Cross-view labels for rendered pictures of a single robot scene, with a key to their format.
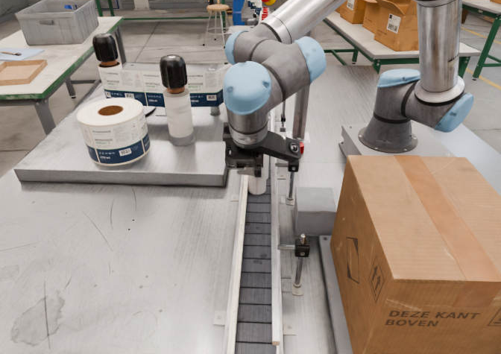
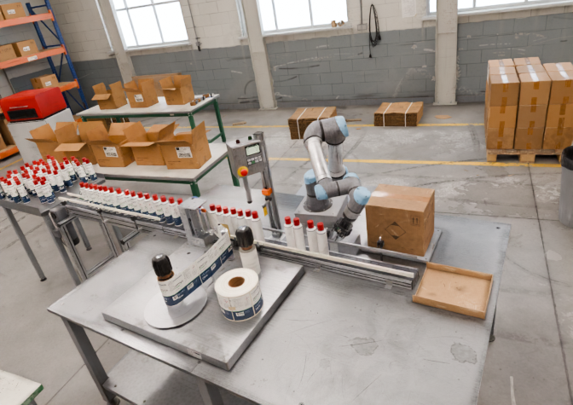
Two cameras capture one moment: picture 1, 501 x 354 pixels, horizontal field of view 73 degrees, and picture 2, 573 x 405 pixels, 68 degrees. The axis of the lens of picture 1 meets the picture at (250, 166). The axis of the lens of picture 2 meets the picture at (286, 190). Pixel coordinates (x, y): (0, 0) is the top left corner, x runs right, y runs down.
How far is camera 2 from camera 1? 1.77 m
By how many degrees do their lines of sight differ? 50
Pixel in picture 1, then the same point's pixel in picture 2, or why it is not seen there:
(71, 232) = (305, 337)
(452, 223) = (408, 197)
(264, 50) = (344, 184)
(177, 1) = not seen: outside the picture
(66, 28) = not seen: outside the picture
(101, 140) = (256, 296)
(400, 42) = (198, 161)
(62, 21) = not seen: outside the picture
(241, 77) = (363, 192)
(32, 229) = (292, 356)
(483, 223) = (411, 193)
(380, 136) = (321, 203)
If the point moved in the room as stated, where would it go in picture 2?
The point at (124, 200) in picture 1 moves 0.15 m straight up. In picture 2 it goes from (290, 314) to (286, 289)
